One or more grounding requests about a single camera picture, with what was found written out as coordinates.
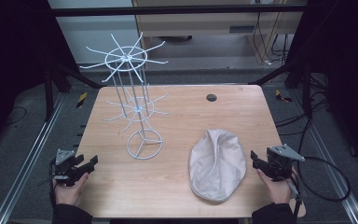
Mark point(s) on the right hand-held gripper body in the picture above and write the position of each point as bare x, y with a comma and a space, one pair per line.
280, 163

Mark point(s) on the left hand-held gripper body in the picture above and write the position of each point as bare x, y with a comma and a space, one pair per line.
64, 169

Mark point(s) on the person's right hand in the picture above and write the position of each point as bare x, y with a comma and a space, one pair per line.
276, 189

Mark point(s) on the person's left hand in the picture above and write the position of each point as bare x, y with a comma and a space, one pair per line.
70, 191

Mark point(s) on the beige flat cap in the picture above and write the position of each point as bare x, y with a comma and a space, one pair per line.
217, 166

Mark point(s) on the yellow black floor tape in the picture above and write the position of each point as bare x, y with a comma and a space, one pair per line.
81, 99
282, 96

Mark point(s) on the black metal stand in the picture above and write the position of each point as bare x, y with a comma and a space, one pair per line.
48, 93
306, 90

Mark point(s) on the black curtain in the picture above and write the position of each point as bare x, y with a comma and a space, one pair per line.
12, 62
345, 62

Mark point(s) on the white cabinet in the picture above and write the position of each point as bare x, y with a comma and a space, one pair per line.
96, 34

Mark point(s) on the wooden cabinet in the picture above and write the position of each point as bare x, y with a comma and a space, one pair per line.
199, 25

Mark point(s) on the aluminium floor rail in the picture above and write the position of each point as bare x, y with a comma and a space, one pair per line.
31, 155
332, 161

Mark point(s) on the black horizontal frame bar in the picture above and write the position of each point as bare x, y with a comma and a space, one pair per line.
180, 10

